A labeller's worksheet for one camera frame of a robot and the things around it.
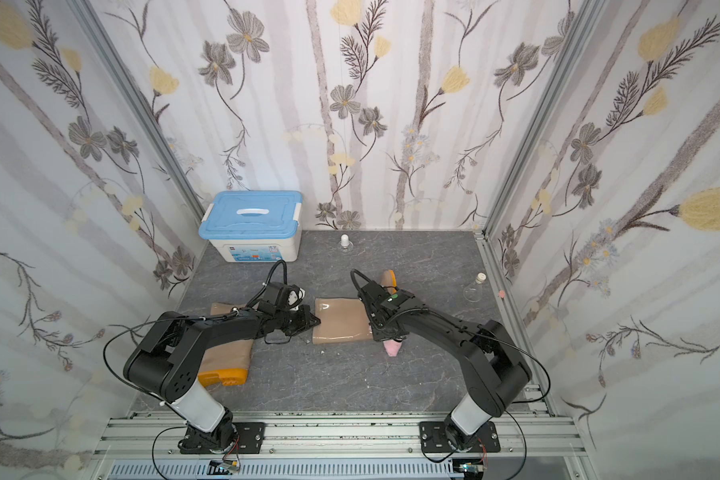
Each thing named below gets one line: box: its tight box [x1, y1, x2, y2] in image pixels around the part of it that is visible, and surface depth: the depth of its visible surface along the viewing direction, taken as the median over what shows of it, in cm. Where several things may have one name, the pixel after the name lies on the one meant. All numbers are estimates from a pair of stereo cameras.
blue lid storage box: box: [198, 190, 303, 263], surface depth 104 cm
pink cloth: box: [383, 339, 402, 357], surface depth 85 cm
